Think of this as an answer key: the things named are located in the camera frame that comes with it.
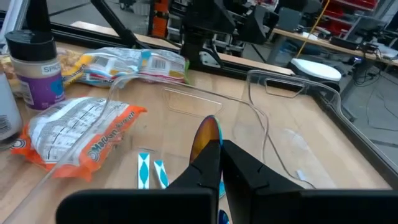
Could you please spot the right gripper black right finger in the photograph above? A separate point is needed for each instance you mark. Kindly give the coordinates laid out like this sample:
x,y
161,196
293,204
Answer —
x,y
280,205

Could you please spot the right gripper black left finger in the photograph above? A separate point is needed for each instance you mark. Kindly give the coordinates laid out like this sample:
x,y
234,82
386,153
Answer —
x,y
140,208

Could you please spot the orange ramen packet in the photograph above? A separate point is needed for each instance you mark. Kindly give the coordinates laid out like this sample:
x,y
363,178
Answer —
x,y
71,130

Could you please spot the blue ramen packet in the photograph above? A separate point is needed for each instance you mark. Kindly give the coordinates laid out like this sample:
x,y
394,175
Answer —
x,y
109,67

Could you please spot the purple label garlic powder jar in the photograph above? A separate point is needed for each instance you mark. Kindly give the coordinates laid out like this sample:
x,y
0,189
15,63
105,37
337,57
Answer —
x,y
37,87

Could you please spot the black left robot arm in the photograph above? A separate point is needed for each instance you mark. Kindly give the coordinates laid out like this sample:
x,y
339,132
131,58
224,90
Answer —
x,y
205,18

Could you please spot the grey box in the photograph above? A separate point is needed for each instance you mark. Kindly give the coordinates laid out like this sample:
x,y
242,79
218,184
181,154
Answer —
x,y
289,18

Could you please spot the wooden background desk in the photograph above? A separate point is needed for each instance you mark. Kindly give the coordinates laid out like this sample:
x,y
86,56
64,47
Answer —
x,y
311,39

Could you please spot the clear plastic bin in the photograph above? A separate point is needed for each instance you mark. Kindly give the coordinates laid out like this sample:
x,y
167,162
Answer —
x,y
174,130
255,93

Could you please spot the white trash can black rim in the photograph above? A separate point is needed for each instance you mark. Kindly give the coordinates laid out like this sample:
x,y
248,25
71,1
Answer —
x,y
314,70

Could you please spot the red storage shelves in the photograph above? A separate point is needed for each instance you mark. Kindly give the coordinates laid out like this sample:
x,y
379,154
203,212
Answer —
x,y
342,12

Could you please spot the orange storage rack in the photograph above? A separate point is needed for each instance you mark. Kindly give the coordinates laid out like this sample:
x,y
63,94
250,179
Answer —
x,y
160,18

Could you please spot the silver aluminium extrusion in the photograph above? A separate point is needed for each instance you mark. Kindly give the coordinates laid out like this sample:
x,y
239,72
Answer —
x,y
14,18

